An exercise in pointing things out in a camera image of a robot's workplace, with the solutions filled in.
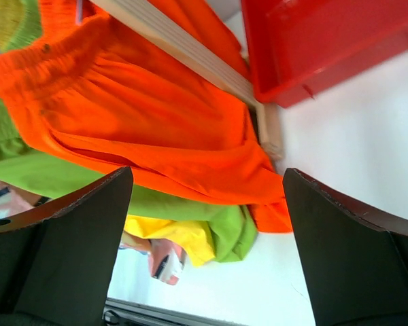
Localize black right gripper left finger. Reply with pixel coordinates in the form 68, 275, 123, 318
0, 168, 133, 325

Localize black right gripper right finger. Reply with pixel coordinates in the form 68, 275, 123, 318
283, 168, 408, 325

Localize orange shorts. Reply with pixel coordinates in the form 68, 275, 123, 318
0, 1, 292, 233

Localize pink patterned shorts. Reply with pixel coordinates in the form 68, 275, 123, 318
0, 181, 185, 285

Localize yellow shorts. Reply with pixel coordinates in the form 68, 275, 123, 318
0, 0, 216, 268

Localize red plastic tray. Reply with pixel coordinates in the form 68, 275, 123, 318
241, 0, 408, 108

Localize wooden clothes rack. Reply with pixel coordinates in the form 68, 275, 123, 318
93, 1, 284, 161

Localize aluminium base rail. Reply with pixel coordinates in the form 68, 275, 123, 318
103, 298, 234, 325

